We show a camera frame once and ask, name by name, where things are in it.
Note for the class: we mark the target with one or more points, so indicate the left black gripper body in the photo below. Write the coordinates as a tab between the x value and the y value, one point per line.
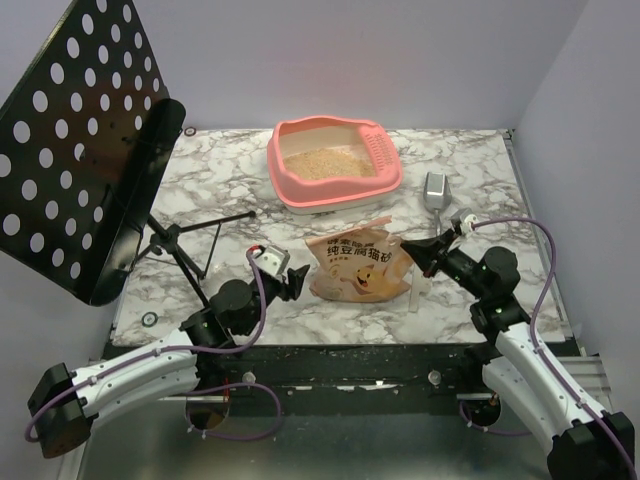
276	289

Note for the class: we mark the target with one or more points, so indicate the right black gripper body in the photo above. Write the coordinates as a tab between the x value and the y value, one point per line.
439	256

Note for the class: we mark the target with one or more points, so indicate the grey bag sealing clip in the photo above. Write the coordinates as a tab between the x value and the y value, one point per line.
419	285

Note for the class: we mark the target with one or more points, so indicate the beige cat litter bag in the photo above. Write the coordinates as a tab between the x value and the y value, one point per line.
364	264

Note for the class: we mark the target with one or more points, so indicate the silver metal litter scoop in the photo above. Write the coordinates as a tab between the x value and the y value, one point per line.
437	197

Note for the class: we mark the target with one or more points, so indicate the pink cat litter box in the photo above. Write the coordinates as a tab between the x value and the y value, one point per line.
361	138

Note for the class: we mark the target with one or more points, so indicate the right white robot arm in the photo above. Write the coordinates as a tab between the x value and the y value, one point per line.
579	436

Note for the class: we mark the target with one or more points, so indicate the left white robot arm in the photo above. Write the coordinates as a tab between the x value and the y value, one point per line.
66	405

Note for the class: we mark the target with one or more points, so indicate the clean litter in box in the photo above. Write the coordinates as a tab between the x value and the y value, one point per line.
321	164

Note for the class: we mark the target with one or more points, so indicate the small round washer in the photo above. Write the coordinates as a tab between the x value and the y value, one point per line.
149	319

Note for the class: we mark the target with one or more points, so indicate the black perforated music stand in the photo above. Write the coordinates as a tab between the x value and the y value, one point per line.
86	137

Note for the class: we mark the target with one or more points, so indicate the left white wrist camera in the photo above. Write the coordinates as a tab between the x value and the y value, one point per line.
272	261

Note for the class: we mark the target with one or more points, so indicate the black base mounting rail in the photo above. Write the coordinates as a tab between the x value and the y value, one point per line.
341	380

